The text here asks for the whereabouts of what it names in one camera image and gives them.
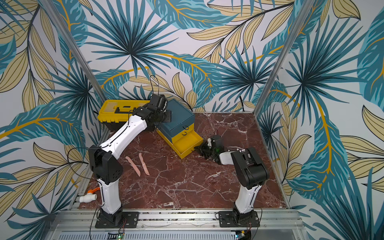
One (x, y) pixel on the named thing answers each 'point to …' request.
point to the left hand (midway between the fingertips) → (168, 118)
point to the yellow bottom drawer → (184, 145)
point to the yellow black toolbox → (115, 114)
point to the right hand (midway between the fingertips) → (194, 146)
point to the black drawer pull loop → (184, 134)
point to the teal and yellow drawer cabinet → (180, 131)
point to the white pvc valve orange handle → (90, 196)
